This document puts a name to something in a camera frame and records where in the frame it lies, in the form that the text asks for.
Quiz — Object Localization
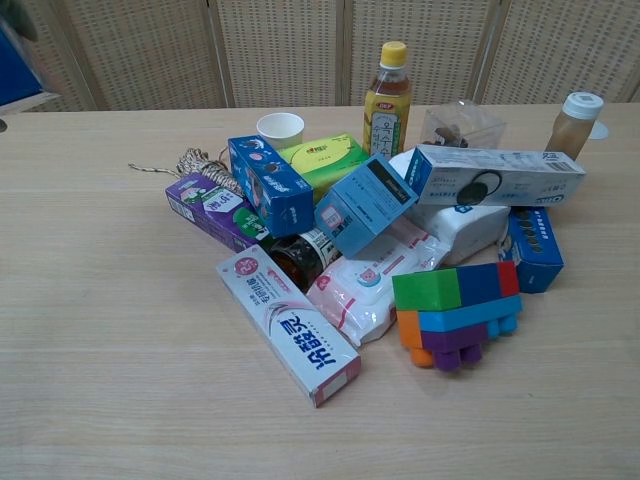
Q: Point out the yellow cap tea bottle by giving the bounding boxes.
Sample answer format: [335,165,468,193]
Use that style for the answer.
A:
[362,40,413,160]

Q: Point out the beige twine bundle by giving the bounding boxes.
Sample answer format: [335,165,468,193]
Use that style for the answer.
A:
[127,147,246,199]

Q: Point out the purple toothpaste box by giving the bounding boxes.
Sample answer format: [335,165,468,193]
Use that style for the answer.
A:
[165,172,274,254]

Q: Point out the pink wet wipes pack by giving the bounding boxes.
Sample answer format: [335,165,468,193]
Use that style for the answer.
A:
[305,214,451,347]

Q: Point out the white pink toothpaste box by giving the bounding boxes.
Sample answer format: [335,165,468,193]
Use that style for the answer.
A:
[215,244,362,409]

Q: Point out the colourful building block toy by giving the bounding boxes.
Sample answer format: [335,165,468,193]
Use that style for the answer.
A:
[391,259,524,374]

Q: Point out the dark brown labelled bottle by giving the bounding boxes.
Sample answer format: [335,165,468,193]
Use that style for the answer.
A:
[259,227,344,294]

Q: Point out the yellow-green tissue box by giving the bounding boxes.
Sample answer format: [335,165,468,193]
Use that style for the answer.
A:
[277,132,366,191]

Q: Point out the beige perforated folding screen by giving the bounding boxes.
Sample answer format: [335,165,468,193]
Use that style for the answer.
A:
[0,0,640,112]

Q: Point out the clear plastic container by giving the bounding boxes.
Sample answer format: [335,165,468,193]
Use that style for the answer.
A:
[421,99,507,150]

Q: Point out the small blue cookie box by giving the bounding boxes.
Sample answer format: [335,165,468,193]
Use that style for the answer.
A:
[499,206,565,295]

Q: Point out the long blue cookie box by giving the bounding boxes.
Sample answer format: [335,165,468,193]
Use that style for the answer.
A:
[0,22,61,117]

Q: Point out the white tissue pack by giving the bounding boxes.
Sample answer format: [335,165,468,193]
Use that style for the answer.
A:
[389,152,511,266]

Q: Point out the blue Oreo box pink cookie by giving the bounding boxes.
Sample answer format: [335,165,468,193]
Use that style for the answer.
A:
[227,135,315,239]

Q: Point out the long blue-white box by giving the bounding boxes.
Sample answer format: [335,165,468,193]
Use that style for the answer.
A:
[403,145,587,208]

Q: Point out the white cap amber bottle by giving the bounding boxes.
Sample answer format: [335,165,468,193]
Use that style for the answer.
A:
[544,91,605,161]

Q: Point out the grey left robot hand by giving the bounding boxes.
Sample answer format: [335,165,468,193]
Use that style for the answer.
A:
[0,0,39,42]

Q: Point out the light blue cardboard box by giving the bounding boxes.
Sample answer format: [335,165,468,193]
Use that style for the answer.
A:
[313,152,419,260]

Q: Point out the white paper cup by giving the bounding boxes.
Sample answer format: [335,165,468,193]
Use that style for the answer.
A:
[256,112,306,154]

